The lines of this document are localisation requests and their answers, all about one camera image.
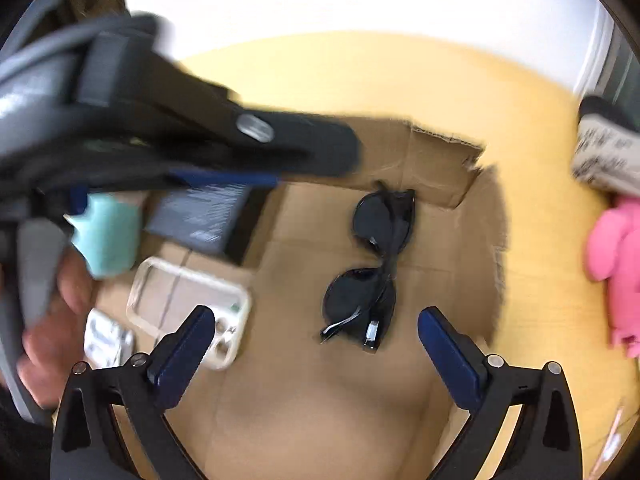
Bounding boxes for brown cardboard box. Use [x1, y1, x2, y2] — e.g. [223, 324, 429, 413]
[92, 112, 511, 480]

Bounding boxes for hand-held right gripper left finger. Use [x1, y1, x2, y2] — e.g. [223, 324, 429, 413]
[50, 305, 217, 480]

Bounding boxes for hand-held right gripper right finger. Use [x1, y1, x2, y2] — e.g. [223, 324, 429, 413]
[418, 306, 585, 480]

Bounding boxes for black sunglasses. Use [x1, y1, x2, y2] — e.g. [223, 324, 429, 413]
[320, 182, 418, 352]

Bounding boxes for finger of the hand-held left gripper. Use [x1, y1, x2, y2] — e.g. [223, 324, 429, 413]
[65, 160, 281, 213]
[125, 52, 363, 181]

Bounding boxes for pink plush toy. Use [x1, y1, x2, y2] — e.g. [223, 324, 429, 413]
[585, 195, 640, 358]

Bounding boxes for black product box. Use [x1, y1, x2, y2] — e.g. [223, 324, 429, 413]
[145, 184, 273, 266]

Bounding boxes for glass door frame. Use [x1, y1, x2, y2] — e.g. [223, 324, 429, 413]
[575, 5, 640, 126]

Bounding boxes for grey printed cloth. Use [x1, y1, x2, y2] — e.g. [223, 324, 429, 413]
[570, 95, 640, 196]

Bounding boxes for grey folding phone stand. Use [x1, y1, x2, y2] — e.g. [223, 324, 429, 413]
[82, 310, 136, 368]

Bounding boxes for teal and pink plush pig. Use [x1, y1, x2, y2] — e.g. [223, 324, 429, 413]
[65, 195, 143, 278]

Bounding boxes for person's left hand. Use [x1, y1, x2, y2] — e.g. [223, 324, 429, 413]
[17, 250, 96, 410]

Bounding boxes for beige phone case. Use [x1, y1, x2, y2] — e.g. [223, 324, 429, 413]
[126, 256, 252, 371]

